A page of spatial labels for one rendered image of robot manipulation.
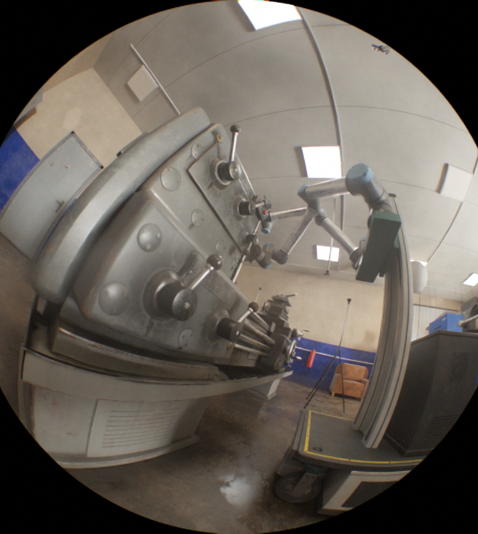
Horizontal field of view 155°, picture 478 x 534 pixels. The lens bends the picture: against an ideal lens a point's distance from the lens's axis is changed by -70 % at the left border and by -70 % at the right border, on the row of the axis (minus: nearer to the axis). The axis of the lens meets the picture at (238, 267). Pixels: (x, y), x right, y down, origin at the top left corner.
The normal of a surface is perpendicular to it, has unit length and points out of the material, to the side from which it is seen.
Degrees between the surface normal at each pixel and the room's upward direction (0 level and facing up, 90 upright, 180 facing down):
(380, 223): 180
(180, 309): 90
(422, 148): 180
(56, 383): 90
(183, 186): 90
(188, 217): 90
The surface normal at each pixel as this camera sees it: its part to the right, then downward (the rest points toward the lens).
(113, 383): 0.84, 0.14
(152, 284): 0.23, -0.37
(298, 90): -0.37, 0.85
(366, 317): -0.39, -0.51
